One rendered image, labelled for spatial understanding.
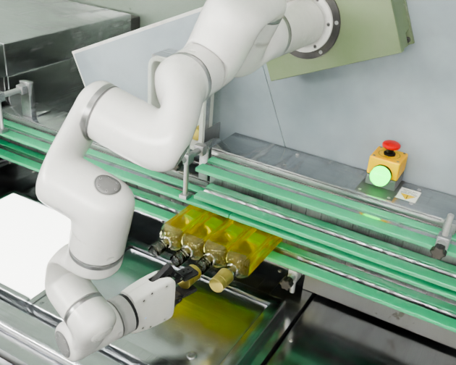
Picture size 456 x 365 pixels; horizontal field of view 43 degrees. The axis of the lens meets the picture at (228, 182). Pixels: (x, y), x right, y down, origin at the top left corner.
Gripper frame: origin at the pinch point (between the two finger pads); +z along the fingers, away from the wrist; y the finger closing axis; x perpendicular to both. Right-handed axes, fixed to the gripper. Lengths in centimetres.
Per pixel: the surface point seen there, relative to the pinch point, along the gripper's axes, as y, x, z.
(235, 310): -12.7, -3.3, 13.2
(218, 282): 0.9, -5.2, 4.3
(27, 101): 8, 85, 11
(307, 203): 13.9, -8.4, 26.4
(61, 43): 15, 115, 40
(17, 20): 19, 135, 34
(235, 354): -11.9, -13.4, 2.8
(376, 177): 19.9, -16.2, 39.2
